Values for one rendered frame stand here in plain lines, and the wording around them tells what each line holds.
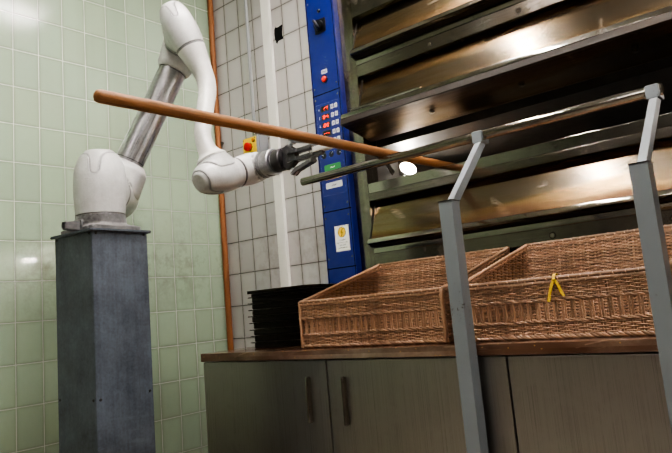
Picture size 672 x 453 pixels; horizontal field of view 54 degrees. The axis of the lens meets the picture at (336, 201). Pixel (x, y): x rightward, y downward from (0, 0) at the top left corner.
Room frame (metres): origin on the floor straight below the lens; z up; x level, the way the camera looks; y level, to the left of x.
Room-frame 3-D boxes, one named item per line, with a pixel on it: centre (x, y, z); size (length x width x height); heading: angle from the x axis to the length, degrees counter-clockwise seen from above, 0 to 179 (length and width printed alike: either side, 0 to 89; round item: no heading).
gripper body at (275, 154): (2.08, 0.15, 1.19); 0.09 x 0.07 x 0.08; 51
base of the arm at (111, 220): (2.06, 0.77, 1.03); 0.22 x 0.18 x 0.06; 144
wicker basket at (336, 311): (2.20, -0.21, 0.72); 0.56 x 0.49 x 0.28; 51
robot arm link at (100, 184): (2.09, 0.76, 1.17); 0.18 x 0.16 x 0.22; 8
